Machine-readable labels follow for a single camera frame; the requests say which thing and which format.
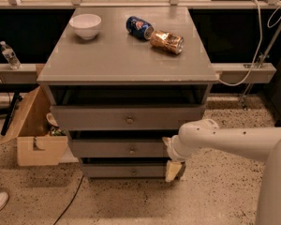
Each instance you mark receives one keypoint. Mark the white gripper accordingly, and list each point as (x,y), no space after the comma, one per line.
(172,150)

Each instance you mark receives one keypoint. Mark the grey drawer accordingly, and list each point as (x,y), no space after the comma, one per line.
(124,170)
(118,148)
(124,117)

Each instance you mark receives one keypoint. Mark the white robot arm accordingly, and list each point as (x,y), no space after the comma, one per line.
(257,143)

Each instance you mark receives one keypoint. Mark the grey bottom drawer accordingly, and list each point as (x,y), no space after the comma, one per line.
(124,170)

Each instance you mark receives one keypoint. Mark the grey drawer cabinet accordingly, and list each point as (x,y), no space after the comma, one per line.
(116,69)

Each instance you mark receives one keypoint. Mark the grey top drawer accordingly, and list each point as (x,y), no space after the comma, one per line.
(124,117)

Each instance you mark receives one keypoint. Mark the open cardboard box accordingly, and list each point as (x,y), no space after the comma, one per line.
(29,128)

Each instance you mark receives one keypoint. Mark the metal stand pole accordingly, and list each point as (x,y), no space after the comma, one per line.
(263,57)

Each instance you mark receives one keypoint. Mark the crushed gold can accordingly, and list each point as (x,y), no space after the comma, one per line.
(167,41)

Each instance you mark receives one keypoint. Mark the blue pepsi can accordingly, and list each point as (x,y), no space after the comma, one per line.
(139,28)

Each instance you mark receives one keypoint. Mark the white ceramic bowl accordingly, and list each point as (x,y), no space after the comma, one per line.
(86,26)

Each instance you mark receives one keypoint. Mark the black leaning bar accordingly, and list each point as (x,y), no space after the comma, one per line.
(10,112)

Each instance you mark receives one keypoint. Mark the clear plastic water bottle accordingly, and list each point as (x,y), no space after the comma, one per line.
(10,56)

